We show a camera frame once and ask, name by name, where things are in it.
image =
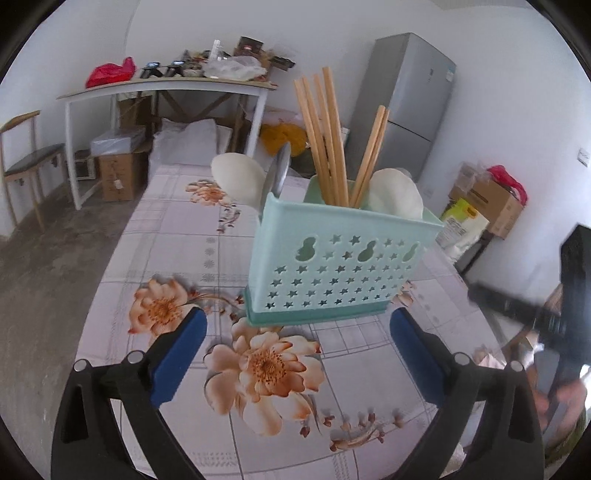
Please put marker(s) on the open cardboard box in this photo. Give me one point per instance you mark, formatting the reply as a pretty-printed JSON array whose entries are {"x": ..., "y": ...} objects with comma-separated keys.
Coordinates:
[{"x": 494, "y": 207}]

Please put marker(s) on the red plastic bag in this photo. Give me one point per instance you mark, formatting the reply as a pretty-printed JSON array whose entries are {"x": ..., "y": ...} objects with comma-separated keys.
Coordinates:
[{"x": 108, "y": 74}]

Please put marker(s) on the black handheld device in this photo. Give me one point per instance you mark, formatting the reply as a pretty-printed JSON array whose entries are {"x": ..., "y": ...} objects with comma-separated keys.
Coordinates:
[
  {"x": 176, "y": 68},
  {"x": 150, "y": 70}
]

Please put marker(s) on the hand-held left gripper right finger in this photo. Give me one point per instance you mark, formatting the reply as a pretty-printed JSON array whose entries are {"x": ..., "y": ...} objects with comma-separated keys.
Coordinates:
[{"x": 418, "y": 360}]

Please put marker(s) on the wooden chair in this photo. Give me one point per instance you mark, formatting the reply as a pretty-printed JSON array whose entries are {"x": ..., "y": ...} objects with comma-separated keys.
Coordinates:
[{"x": 34, "y": 157}]

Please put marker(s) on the white sack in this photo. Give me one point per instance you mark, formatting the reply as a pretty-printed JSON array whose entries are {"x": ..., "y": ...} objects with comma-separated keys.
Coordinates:
[{"x": 184, "y": 143}]

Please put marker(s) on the yellow and white bag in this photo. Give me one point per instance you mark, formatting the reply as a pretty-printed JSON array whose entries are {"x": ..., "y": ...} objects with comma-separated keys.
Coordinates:
[{"x": 461, "y": 226}]

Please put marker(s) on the white plastic bag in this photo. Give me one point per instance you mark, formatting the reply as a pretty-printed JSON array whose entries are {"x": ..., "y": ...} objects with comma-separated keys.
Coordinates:
[{"x": 235, "y": 68}]

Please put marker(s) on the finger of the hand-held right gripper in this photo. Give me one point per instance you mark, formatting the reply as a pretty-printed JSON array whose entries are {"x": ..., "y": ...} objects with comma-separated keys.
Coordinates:
[{"x": 512, "y": 307}]

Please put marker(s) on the floral tablecloth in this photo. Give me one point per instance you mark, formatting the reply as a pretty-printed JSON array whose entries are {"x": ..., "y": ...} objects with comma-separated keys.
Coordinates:
[{"x": 152, "y": 240}]

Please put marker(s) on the pile of wooden chopsticks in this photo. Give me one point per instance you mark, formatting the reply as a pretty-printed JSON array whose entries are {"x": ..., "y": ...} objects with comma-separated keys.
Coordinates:
[{"x": 330, "y": 138}]

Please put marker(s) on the white wrapped package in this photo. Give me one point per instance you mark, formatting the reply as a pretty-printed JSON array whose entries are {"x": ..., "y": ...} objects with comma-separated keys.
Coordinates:
[{"x": 117, "y": 142}]

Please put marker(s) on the dark brown box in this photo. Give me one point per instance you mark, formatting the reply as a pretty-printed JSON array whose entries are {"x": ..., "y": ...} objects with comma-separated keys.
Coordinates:
[{"x": 250, "y": 47}]

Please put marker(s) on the metal spoon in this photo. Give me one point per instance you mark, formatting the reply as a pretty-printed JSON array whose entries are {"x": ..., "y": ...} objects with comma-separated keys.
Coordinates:
[{"x": 279, "y": 170}]

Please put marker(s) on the white table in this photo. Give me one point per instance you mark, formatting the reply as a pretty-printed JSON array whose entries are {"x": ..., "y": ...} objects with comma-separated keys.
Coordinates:
[{"x": 161, "y": 84}]

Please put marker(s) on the brown cardboard box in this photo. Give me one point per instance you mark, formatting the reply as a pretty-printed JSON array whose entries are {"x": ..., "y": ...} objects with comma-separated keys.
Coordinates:
[{"x": 120, "y": 177}]

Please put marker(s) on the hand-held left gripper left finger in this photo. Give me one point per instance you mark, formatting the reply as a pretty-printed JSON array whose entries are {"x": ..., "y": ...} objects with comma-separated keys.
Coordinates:
[{"x": 178, "y": 353}]

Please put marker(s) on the wall socket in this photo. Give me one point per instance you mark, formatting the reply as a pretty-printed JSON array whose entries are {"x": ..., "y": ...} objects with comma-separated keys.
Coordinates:
[{"x": 584, "y": 158}]

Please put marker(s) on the grey refrigerator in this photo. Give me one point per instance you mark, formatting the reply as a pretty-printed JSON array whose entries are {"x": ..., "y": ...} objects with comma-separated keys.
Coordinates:
[{"x": 406, "y": 92}]

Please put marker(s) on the white ceramic spoon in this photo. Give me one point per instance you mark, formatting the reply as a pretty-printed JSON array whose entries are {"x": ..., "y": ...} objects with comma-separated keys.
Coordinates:
[
  {"x": 238, "y": 177},
  {"x": 395, "y": 196}
]

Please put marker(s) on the small wooden frame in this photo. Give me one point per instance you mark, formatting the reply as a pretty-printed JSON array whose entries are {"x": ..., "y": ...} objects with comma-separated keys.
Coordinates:
[{"x": 85, "y": 165}]

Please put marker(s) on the mint green utensil holder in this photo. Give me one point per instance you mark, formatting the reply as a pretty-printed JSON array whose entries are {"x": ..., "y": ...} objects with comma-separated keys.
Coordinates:
[{"x": 277, "y": 230}]

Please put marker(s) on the person's right hand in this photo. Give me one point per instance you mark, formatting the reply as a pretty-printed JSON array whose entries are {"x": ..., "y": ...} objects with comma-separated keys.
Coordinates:
[{"x": 572, "y": 399}]

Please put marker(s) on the clear plastic bottle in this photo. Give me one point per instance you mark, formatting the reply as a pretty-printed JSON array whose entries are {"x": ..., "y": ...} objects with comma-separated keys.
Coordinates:
[{"x": 217, "y": 50}]

